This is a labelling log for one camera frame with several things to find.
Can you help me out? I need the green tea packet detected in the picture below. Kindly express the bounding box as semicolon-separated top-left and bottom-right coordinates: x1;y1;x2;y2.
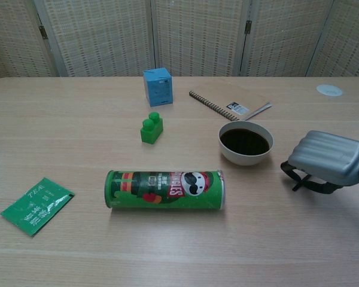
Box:
0;176;76;238

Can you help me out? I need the blue cardboard box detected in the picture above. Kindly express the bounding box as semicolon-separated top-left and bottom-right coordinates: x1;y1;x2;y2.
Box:
142;67;174;108

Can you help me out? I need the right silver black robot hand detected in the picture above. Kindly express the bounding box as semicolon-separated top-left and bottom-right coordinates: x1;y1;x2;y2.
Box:
280;130;359;194

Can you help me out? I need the green Pringles can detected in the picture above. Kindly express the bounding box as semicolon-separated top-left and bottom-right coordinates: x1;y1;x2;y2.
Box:
103;169;227;212

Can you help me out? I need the white bowl of dark liquid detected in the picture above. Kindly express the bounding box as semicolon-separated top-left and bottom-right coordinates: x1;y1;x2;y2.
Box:
218;120;275;167

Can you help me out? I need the green toy building block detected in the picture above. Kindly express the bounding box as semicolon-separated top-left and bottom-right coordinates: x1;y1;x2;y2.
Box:
139;111;165;145

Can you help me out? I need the brown spiral notebook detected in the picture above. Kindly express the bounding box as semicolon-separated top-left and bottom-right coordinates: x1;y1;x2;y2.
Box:
188;83;273;122

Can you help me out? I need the woven folding screen panel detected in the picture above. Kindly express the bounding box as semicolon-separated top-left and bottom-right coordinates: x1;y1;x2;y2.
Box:
0;0;59;82
151;0;254;77
239;0;336;77
34;0;156;78
306;0;359;78

